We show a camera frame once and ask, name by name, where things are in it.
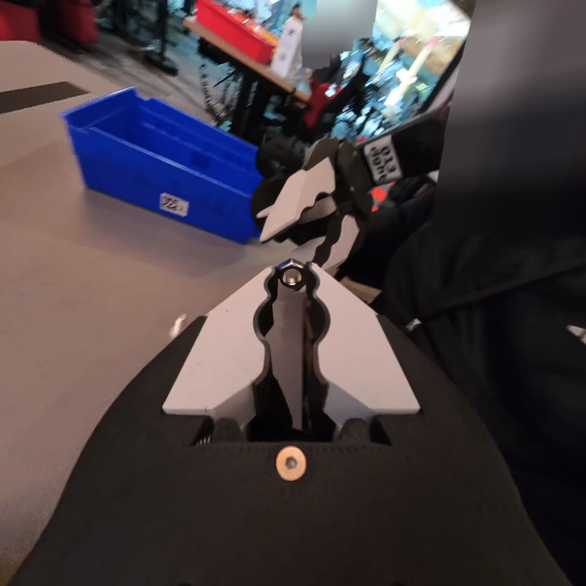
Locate red bag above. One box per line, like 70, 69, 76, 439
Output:
302, 78, 349, 133

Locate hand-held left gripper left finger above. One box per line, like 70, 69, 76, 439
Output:
162, 266, 294, 441

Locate silver hex bolt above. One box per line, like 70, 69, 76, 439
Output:
277, 259, 304, 290

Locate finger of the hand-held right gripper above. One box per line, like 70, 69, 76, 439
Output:
255, 158, 338, 242
293, 213, 363, 278

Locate person's right forearm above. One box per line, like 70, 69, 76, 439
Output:
343, 183, 463, 321

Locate blue storage bin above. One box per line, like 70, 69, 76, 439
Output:
62, 87, 264, 244

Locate dark table slot cover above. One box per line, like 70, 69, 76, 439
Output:
0, 81, 91, 115

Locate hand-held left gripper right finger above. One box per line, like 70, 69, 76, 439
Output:
304, 262, 421, 441

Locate red storage bin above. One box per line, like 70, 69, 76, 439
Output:
194, 0, 281, 66

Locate brown edged desk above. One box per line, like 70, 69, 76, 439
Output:
183, 16, 312, 147

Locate white carton box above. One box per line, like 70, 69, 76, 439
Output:
272, 18, 305, 79

